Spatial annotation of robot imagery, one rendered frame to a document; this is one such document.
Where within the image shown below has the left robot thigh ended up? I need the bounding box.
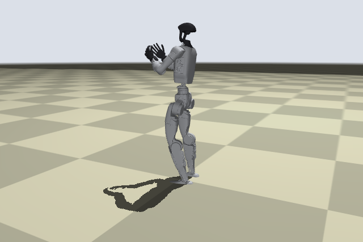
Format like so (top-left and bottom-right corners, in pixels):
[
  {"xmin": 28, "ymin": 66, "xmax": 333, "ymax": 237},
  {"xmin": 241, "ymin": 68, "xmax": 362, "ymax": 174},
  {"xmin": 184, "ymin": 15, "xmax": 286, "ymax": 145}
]
[{"xmin": 165, "ymin": 99, "xmax": 184, "ymax": 149}]

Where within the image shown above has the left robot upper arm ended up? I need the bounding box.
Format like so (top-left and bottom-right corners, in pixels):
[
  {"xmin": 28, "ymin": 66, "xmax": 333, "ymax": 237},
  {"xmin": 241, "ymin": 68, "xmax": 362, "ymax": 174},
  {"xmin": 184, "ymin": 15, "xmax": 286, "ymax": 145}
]
[{"xmin": 155, "ymin": 46, "xmax": 185, "ymax": 75}]

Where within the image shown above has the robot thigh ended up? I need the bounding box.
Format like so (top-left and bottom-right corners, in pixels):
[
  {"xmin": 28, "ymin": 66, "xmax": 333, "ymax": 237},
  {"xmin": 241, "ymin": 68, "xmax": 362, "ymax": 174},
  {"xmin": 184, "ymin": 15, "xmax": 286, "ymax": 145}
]
[
  {"xmin": 165, "ymin": 99, "xmax": 184, "ymax": 149},
  {"xmin": 178, "ymin": 99, "xmax": 196, "ymax": 145}
]

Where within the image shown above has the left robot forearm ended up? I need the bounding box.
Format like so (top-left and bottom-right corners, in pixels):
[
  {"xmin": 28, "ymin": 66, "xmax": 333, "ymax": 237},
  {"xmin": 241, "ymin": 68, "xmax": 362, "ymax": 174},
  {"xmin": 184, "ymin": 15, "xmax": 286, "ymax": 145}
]
[{"xmin": 151, "ymin": 59, "xmax": 160, "ymax": 71}]

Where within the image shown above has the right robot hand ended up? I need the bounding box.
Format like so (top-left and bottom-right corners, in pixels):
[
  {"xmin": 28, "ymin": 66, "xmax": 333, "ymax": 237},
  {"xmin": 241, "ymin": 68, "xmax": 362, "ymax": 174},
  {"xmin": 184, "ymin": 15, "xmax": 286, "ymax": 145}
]
[{"xmin": 152, "ymin": 43, "xmax": 167, "ymax": 62}]

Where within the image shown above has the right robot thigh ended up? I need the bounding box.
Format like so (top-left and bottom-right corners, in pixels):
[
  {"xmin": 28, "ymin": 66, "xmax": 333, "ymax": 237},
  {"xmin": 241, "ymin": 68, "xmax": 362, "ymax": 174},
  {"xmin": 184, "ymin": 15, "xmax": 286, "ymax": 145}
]
[{"xmin": 178, "ymin": 99, "xmax": 196, "ymax": 145}]

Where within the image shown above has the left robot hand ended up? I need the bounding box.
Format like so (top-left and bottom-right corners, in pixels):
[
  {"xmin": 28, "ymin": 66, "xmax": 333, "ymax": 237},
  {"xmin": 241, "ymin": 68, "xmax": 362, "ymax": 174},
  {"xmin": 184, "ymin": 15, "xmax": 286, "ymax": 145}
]
[{"xmin": 145, "ymin": 45, "xmax": 158, "ymax": 62}]

